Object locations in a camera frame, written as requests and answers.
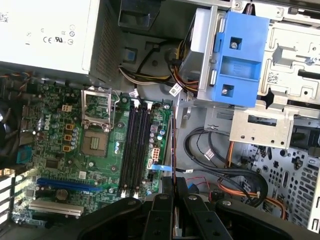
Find blue expansion slot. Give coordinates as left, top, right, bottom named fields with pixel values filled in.
left=35, top=176, right=101, bottom=191

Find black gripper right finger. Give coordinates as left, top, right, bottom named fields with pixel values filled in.
left=176, top=177, right=298, bottom=240

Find CPU socket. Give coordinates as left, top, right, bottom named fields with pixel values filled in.
left=81, top=129, right=110, bottom=158

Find green RAM stick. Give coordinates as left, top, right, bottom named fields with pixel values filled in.
left=170, top=105, right=183, bottom=240

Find orange data cable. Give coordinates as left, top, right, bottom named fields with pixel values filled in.
left=216, top=141, right=287, bottom=221

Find white expansion slot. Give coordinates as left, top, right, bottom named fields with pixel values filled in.
left=28, top=199, right=85, bottom=218

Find green motherboard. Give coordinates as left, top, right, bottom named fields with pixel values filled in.
left=11, top=79, right=176, bottom=226

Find wire locking lever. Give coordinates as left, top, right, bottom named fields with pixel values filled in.
left=102, top=88, right=120, bottom=132

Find metal socket cover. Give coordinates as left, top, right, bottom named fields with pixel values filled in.
left=80, top=86, right=113, bottom=127

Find grey metal drive cage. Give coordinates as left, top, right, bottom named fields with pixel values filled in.
left=182, top=0, right=320, bottom=151

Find perforated metal disk bay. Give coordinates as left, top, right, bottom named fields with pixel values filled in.
left=298, top=159, right=320, bottom=231

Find grey power supply unit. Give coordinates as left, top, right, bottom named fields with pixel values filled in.
left=0, top=0, right=126, bottom=85

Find silver coin battery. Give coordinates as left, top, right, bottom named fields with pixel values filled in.
left=55, top=188, right=69, bottom=201

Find pale blue flat tab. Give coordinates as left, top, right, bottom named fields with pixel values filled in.
left=149, top=163, right=174, bottom=173

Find blue VGA port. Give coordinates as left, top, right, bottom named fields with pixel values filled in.
left=15, top=146, right=34, bottom=164

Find white power connector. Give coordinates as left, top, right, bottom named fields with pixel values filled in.
left=150, top=147, right=161, bottom=161

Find black cable bundle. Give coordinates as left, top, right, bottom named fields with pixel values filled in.
left=183, top=126, right=266, bottom=208

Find white grey PSU wires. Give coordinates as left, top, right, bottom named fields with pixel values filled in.
left=117, top=39, right=201, bottom=93

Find black open PC case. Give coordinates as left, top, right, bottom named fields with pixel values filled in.
left=0, top=0, right=320, bottom=240

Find blue plastic drive latch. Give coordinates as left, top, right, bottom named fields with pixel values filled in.
left=213, top=11, right=271, bottom=107

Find RAM slot with white clips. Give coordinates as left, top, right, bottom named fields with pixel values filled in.
left=119, top=98, right=141, bottom=199
left=133, top=100, right=154, bottom=199

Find black RAM slot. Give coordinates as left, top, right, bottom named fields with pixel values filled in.
left=128, top=102, right=146, bottom=198
left=117, top=102, right=135, bottom=198

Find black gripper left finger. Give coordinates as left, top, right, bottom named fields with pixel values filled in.
left=78, top=176, right=175, bottom=240

